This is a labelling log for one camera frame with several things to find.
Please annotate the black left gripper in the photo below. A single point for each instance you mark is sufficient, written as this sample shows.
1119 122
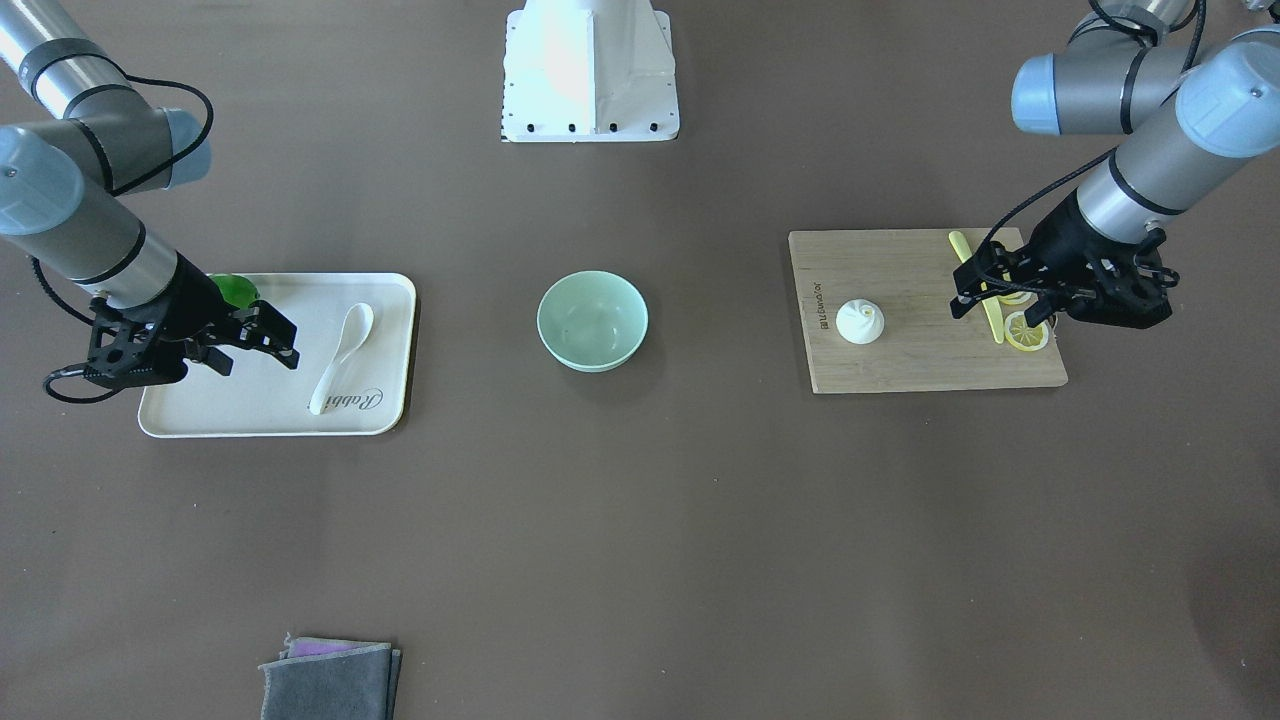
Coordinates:
1058 236

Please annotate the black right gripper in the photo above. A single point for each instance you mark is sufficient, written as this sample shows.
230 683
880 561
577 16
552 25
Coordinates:
193 301

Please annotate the white plastic spoon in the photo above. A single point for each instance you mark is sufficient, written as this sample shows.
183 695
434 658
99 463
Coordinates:
355 331

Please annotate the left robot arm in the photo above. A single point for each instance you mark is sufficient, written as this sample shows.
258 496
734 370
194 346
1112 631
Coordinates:
1189 121

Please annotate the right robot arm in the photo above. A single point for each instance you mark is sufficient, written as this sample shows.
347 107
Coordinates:
64 179

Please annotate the white steamed bun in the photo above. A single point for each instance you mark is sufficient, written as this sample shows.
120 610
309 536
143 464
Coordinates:
860 322

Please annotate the mint green bowl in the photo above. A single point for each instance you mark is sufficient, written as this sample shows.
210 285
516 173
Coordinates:
592 321

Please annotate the top lemon slice of stack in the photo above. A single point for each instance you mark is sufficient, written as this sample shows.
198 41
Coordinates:
1016 299

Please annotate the yellow plastic knife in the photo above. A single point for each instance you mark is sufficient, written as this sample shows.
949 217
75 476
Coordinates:
964 253

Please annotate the green toy pepper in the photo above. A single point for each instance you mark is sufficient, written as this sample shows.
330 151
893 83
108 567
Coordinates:
236 290

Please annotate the single lemon slice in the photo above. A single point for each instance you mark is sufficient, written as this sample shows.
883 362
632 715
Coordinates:
1023 336

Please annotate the bamboo cutting board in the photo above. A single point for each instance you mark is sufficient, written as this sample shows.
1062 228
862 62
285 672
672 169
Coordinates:
909 275

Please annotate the cream rabbit print tray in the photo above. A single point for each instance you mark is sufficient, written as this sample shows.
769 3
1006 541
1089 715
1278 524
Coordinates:
261 398

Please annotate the folded grey cloth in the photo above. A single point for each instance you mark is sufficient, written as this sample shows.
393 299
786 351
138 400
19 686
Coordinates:
326 678

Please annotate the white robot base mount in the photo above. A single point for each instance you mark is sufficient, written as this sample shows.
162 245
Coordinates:
589 72

